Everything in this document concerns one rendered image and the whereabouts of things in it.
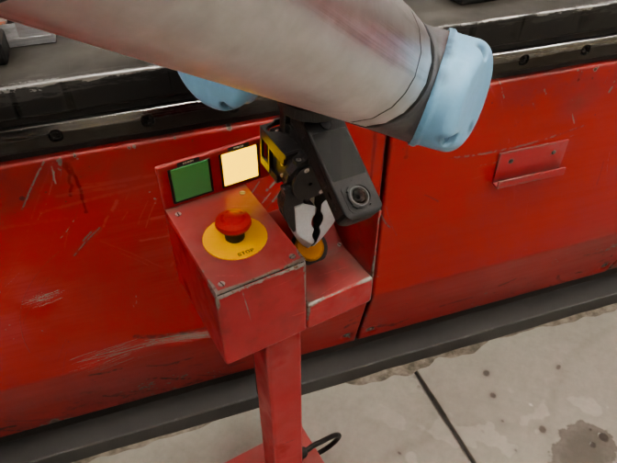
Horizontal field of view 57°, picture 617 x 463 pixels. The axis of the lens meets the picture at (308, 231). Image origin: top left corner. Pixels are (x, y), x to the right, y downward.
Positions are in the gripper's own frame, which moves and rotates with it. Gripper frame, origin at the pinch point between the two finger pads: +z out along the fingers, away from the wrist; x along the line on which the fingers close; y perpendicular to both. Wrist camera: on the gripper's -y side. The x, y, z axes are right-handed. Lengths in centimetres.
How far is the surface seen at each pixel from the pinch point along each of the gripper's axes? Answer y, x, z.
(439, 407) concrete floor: -2, -37, 74
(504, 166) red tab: 13, -50, 16
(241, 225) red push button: -0.4, 9.5, -7.6
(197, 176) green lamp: 9.4, 10.5, -7.4
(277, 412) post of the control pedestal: -3.8, 6.8, 31.2
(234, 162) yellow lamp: 9.4, 5.8, -7.8
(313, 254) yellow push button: -0.2, 0.0, 1.9
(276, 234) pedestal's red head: -0.9, 5.5, -4.8
